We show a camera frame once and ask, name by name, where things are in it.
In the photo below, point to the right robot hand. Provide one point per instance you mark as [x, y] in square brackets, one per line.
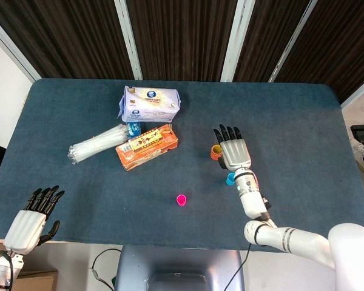
[235, 153]

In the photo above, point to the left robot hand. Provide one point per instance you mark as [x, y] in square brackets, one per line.
[24, 232]

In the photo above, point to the light blue plastic cup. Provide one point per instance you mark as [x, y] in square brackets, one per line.
[229, 181]

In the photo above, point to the pink plastic cup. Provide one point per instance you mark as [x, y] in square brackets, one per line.
[181, 201]

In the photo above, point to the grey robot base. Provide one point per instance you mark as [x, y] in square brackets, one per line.
[179, 263]

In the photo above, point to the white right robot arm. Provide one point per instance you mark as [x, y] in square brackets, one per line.
[297, 239]

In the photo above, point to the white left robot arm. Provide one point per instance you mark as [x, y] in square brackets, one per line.
[0, 271]

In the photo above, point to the orange plastic cup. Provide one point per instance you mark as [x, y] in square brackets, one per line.
[213, 156]

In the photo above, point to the brown cardboard box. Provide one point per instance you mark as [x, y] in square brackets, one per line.
[39, 280]

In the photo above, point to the teal table cloth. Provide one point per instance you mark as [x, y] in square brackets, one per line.
[79, 197]

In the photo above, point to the orange cardboard box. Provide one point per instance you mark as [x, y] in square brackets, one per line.
[148, 154]

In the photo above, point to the small yellow box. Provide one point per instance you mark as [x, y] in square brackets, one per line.
[145, 140]

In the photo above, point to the white wet wipes pack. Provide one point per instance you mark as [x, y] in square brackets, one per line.
[151, 104]

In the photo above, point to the small blue packet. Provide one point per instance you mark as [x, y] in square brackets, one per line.
[133, 128]

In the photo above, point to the clear plastic straws bundle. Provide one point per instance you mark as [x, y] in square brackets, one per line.
[94, 145]

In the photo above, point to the dark brown screen panel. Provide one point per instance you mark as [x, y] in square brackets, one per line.
[182, 36]
[339, 39]
[267, 36]
[63, 33]

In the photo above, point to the white screen frame post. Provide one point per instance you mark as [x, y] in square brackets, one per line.
[129, 39]
[15, 54]
[236, 39]
[359, 91]
[291, 42]

